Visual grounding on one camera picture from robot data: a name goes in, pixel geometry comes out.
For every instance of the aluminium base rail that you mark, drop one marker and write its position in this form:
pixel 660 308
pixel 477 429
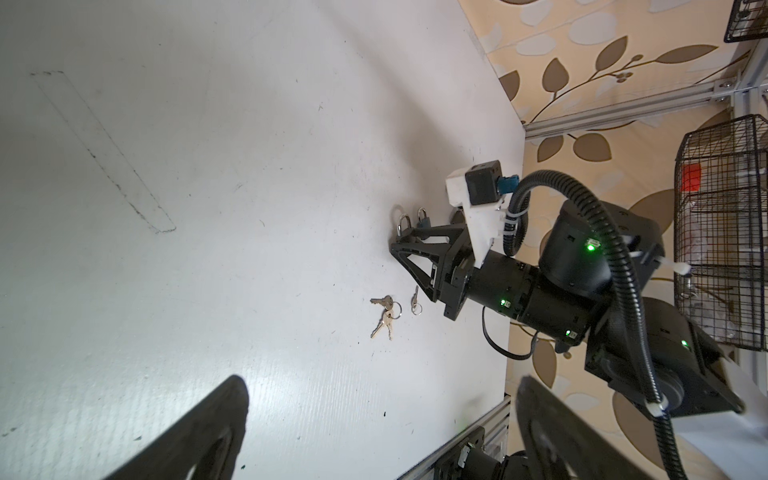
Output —
pixel 489 433

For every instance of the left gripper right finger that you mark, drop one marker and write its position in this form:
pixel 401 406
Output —
pixel 559 444

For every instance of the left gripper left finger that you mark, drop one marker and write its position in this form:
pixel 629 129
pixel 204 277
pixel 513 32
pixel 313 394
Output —
pixel 203 444

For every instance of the black padlock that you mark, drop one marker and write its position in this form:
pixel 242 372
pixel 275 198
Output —
pixel 403 224

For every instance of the silver key bunch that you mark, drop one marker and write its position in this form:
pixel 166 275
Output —
pixel 391 311

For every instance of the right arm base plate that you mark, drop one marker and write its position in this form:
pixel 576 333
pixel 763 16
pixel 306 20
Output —
pixel 467 460

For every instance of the small key with ring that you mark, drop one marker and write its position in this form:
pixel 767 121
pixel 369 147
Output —
pixel 415 306

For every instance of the right wall wire basket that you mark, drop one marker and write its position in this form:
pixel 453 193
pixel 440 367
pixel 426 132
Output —
pixel 720 232

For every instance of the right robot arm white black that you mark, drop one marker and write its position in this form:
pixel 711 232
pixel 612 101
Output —
pixel 545 251

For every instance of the red capped item in basket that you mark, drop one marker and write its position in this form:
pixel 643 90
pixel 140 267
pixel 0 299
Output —
pixel 691 177

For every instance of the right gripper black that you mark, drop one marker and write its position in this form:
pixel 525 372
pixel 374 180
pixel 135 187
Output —
pixel 454 267

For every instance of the wall wire basket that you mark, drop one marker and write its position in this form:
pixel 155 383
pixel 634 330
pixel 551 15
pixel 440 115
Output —
pixel 720 232
pixel 747 21

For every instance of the back wall wire basket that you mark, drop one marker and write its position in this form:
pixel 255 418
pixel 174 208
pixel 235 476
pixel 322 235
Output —
pixel 747 21

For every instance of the aluminium frame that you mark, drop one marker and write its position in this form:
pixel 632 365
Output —
pixel 753 76

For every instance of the blue padlock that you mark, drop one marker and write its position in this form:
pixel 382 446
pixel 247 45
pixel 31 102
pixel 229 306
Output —
pixel 423 220

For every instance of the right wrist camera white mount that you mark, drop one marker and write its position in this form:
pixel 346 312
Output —
pixel 480 191

